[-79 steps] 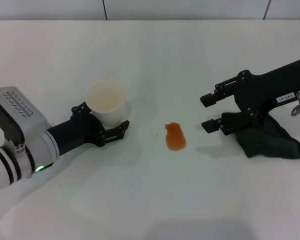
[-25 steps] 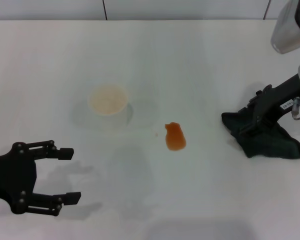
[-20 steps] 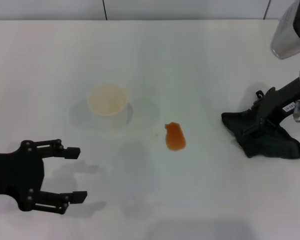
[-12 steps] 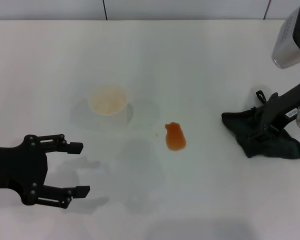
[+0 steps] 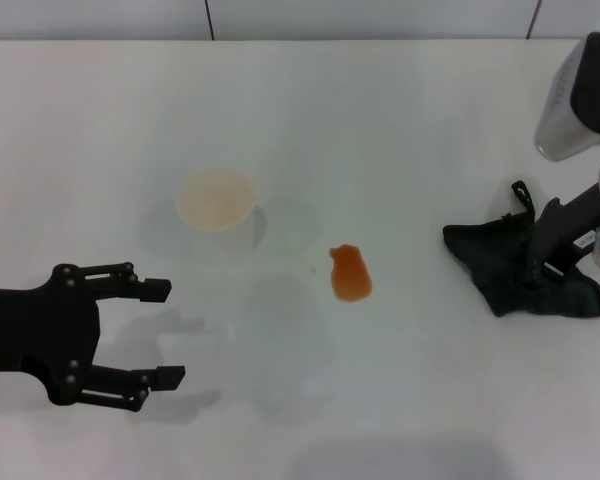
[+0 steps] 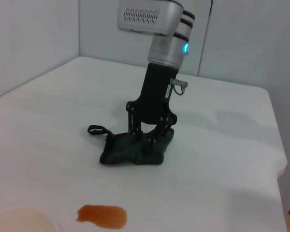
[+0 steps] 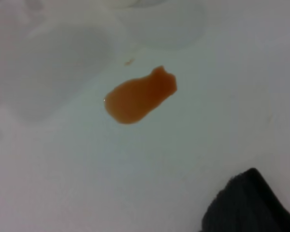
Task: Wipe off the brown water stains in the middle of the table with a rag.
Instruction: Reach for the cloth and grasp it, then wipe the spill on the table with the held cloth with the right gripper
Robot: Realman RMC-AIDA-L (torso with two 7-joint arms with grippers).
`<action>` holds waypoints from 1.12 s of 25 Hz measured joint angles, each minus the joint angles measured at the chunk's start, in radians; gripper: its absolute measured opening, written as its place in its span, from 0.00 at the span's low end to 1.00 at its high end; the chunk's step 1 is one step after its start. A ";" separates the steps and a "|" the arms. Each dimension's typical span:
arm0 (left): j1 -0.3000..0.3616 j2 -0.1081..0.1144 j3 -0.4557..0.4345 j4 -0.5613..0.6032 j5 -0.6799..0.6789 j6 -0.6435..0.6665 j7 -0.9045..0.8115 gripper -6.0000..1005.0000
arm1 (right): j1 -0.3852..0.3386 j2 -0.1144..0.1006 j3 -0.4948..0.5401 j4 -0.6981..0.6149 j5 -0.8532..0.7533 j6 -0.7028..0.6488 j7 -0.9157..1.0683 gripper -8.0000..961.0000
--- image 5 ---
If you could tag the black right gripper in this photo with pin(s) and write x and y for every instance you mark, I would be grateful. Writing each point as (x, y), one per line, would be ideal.
(572, 225)

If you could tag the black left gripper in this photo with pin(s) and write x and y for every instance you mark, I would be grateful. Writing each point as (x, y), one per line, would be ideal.
(40, 330)

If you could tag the dark blue rag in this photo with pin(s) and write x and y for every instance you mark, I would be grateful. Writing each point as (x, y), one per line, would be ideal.
(500, 260)

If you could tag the white paper cup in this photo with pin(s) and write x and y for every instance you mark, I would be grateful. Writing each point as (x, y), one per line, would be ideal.
(217, 205)

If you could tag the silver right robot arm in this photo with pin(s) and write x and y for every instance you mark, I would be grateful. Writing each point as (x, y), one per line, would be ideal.
(565, 100)

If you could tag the brown water stain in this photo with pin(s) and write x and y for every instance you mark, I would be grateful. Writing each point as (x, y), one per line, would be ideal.
(351, 275)

